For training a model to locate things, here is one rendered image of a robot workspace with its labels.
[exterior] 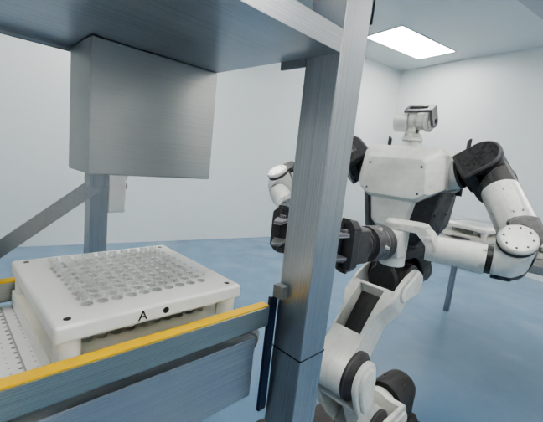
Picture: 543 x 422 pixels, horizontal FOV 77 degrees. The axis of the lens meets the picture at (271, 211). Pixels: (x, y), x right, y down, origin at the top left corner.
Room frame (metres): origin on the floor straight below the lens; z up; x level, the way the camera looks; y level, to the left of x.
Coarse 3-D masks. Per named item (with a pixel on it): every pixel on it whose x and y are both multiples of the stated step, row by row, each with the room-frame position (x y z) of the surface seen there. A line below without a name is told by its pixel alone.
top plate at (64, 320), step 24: (24, 264) 0.48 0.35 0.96; (192, 264) 0.56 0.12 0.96; (24, 288) 0.42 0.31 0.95; (48, 288) 0.41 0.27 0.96; (192, 288) 0.46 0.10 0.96; (216, 288) 0.47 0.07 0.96; (48, 312) 0.35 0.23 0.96; (72, 312) 0.36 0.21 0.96; (96, 312) 0.36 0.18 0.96; (120, 312) 0.37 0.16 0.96; (168, 312) 0.41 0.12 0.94; (72, 336) 0.33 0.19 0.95
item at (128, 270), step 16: (96, 256) 0.52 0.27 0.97; (128, 256) 0.54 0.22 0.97; (144, 256) 0.55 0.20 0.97; (160, 256) 0.56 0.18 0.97; (80, 272) 0.45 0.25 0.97; (96, 272) 0.46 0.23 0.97; (112, 272) 0.46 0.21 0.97; (128, 272) 0.47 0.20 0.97; (144, 272) 0.48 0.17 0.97; (160, 272) 0.49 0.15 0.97; (176, 272) 0.50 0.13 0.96; (96, 288) 0.41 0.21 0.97; (112, 288) 0.41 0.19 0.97
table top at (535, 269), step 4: (460, 216) 2.90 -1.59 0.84; (472, 220) 2.68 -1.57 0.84; (476, 220) 2.72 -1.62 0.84; (480, 220) 2.75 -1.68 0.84; (484, 220) 2.78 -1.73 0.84; (492, 224) 2.55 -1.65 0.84; (448, 228) 2.14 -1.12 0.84; (440, 236) 1.80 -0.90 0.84; (444, 236) 1.81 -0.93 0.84; (448, 236) 1.82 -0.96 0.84; (452, 236) 1.84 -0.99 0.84; (456, 236) 1.85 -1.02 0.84; (488, 244) 1.70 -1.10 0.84; (492, 244) 1.71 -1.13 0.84; (536, 260) 1.45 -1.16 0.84; (540, 260) 1.46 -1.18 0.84; (536, 264) 1.38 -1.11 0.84; (540, 264) 1.39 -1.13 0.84; (532, 268) 1.36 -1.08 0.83; (536, 268) 1.35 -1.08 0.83; (540, 268) 1.34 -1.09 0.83; (532, 272) 1.36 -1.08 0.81; (536, 272) 1.35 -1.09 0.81; (540, 272) 1.34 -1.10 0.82
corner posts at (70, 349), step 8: (16, 280) 0.48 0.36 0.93; (16, 288) 0.48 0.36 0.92; (216, 304) 0.49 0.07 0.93; (224, 304) 0.48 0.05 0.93; (232, 304) 0.49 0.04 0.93; (216, 312) 0.49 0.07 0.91; (64, 344) 0.33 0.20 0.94; (72, 344) 0.33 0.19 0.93; (80, 344) 0.35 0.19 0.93; (56, 352) 0.33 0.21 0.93; (64, 352) 0.33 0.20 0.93; (72, 352) 0.33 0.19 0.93; (56, 360) 0.33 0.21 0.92
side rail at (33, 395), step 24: (264, 312) 0.50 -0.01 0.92; (192, 336) 0.41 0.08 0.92; (216, 336) 0.44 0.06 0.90; (96, 360) 0.33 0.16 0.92; (120, 360) 0.35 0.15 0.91; (144, 360) 0.37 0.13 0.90; (168, 360) 0.39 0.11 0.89; (24, 384) 0.28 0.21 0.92; (48, 384) 0.30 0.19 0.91; (72, 384) 0.31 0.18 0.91; (96, 384) 0.33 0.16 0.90; (0, 408) 0.27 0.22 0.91; (24, 408) 0.28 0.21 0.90
